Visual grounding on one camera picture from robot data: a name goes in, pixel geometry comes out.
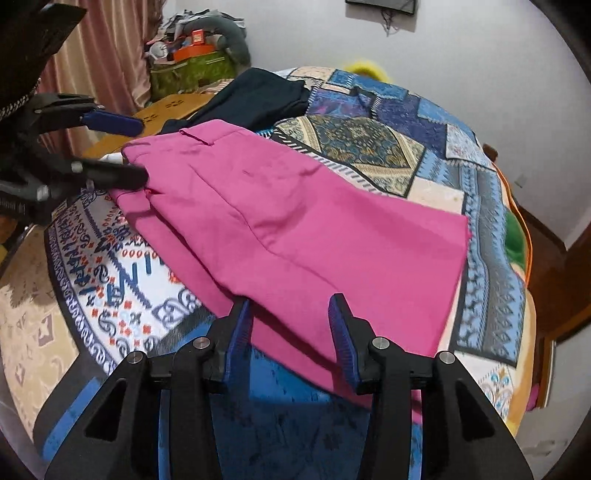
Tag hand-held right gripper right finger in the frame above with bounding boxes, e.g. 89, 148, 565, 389
329, 293, 544, 480

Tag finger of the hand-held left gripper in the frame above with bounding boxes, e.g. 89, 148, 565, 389
28, 158, 150, 223
28, 93, 145, 138

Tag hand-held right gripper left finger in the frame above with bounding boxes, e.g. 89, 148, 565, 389
44, 299, 253, 480

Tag pink pants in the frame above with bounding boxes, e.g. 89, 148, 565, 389
110, 119, 472, 425

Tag pink striped curtain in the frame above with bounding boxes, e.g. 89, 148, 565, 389
37, 0, 163, 158

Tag green patterned bag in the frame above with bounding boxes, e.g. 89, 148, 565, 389
150, 52, 237, 101

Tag orange box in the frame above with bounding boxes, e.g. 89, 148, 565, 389
172, 42, 219, 64

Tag grey plush toy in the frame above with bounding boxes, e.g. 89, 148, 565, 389
185, 14, 253, 66

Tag dark navy garment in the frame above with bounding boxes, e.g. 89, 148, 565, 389
161, 67, 311, 136

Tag beige patterned bedsheet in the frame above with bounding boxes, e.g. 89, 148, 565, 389
0, 222, 109, 464

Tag green orange-edged cloth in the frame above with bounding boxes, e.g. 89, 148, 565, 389
495, 161, 537, 283

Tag patterned patchwork blanket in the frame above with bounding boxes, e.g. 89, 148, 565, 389
32, 65, 537, 480

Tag yellow-green object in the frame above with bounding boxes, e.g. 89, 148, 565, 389
346, 58, 394, 85

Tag wooden door frame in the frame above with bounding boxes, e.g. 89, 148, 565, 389
482, 143, 591, 411

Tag black television cable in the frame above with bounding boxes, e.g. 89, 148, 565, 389
380, 12, 403, 37

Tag wall-mounted television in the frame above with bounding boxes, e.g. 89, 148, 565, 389
345, 0, 419, 16

